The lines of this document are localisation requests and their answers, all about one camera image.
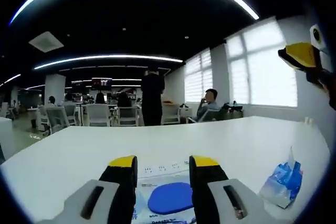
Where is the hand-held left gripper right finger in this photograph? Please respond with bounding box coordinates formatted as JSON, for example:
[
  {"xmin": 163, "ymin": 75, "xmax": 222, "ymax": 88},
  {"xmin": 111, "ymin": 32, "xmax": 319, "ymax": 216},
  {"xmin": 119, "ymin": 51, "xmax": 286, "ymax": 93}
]
[{"xmin": 188, "ymin": 155, "xmax": 277, "ymax": 224}]

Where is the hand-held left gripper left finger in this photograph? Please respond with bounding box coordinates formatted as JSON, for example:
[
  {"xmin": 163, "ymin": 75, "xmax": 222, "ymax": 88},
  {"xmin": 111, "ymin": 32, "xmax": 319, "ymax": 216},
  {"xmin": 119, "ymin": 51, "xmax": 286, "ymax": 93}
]
[{"xmin": 43, "ymin": 155, "xmax": 139, "ymax": 224}]

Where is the blue wet wipes packet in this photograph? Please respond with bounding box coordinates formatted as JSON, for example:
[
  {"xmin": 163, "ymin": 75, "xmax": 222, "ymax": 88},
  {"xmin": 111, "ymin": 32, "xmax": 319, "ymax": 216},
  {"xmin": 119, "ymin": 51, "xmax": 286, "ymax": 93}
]
[{"xmin": 134, "ymin": 175, "xmax": 195, "ymax": 224}]

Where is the blue soft tissue pack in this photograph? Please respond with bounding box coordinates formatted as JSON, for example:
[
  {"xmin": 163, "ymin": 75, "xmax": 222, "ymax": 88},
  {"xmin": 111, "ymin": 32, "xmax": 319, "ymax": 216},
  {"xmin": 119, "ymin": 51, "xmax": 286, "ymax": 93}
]
[{"xmin": 258, "ymin": 146, "xmax": 305, "ymax": 209}]

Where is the large bright window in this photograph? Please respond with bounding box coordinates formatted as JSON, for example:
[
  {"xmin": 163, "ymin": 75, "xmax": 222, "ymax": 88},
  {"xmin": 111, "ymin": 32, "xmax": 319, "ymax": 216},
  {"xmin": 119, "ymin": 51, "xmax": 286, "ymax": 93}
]
[{"xmin": 225, "ymin": 19, "xmax": 299, "ymax": 108}]

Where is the white power strip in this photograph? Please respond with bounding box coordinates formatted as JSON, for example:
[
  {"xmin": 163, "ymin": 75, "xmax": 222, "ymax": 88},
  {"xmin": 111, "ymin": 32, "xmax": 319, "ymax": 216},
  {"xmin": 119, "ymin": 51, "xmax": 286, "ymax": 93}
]
[{"xmin": 138, "ymin": 158, "xmax": 192, "ymax": 179}]

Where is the white table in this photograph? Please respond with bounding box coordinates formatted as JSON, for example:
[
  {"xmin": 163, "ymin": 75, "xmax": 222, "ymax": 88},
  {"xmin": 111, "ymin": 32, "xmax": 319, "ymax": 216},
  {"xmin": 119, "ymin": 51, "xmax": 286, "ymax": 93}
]
[{"xmin": 0, "ymin": 115, "xmax": 332, "ymax": 224}]

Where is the white office chair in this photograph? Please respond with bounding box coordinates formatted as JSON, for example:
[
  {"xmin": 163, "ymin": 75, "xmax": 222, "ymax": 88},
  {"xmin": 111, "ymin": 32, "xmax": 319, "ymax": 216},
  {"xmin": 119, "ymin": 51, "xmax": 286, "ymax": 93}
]
[
  {"xmin": 86, "ymin": 103, "xmax": 112, "ymax": 127},
  {"xmin": 187, "ymin": 110, "xmax": 221, "ymax": 124},
  {"xmin": 44, "ymin": 107, "xmax": 70, "ymax": 134},
  {"xmin": 118, "ymin": 105, "xmax": 140, "ymax": 126}
]

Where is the dark blue bag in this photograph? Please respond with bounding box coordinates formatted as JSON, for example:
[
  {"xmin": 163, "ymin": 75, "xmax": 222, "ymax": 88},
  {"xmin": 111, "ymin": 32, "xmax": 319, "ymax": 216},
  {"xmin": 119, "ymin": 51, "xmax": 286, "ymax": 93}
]
[{"xmin": 222, "ymin": 100, "xmax": 244, "ymax": 112}]

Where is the small window with blinds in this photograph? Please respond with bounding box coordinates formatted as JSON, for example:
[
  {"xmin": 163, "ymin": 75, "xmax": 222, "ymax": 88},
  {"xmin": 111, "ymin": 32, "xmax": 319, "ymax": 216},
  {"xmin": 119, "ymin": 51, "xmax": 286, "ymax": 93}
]
[{"xmin": 184, "ymin": 48, "xmax": 214, "ymax": 103}]

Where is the white pillar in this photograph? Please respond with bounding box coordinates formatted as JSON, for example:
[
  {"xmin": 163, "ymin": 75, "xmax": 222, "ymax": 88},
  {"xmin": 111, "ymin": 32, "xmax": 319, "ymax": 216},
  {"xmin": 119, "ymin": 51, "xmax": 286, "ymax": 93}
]
[{"xmin": 44, "ymin": 73, "xmax": 67, "ymax": 107}]

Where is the short ceiling light strip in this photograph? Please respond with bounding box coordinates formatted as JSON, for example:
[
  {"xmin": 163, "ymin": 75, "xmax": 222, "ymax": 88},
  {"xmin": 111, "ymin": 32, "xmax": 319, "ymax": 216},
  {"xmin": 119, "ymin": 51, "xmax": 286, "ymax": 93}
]
[{"xmin": 33, "ymin": 55, "xmax": 184, "ymax": 71}]

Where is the square ceiling air vent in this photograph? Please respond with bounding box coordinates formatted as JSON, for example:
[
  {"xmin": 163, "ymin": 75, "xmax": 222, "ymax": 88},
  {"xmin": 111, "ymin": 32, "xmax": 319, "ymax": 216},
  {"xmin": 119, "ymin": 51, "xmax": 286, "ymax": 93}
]
[{"xmin": 28, "ymin": 31, "xmax": 65, "ymax": 53}]

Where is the wall screen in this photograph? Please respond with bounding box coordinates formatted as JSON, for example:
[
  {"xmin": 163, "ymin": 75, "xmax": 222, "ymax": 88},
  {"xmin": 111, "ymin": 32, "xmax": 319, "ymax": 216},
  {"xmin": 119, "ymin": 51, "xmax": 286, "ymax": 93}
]
[{"xmin": 91, "ymin": 77, "xmax": 113, "ymax": 90}]

